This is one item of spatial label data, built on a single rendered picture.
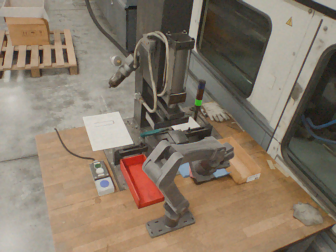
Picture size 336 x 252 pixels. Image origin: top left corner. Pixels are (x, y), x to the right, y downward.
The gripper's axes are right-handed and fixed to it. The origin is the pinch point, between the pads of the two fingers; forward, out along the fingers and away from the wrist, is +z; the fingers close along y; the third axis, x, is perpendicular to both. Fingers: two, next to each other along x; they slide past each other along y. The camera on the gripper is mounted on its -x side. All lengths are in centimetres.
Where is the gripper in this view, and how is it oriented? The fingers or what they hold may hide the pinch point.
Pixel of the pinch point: (191, 174)
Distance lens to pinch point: 128.3
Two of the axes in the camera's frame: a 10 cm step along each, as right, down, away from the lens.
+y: -2.5, -9.0, 3.5
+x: -9.1, 0.9, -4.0
